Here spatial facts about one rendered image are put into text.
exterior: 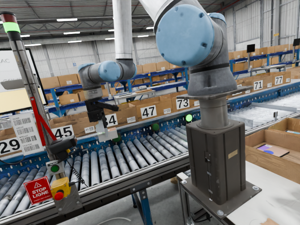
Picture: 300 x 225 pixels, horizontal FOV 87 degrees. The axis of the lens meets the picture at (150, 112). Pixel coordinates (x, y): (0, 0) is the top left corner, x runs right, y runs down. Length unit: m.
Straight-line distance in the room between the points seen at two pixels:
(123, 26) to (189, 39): 0.45
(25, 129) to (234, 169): 0.95
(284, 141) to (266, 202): 0.52
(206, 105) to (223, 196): 0.38
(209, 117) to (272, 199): 0.43
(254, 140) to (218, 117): 0.61
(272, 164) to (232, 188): 0.29
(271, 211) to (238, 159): 0.21
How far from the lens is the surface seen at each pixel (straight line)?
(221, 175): 0.73
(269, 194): 0.92
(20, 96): 1.02
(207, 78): 0.63
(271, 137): 1.31
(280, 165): 1.01
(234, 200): 0.84
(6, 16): 0.95
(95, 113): 0.85
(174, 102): 1.70
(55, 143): 0.87
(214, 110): 0.67
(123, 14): 0.85
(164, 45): 0.48
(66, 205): 1.09
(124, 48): 0.83
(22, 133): 0.94
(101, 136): 0.89
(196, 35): 0.45
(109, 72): 0.72
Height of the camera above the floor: 1.33
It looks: 14 degrees down
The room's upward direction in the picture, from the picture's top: 9 degrees counter-clockwise
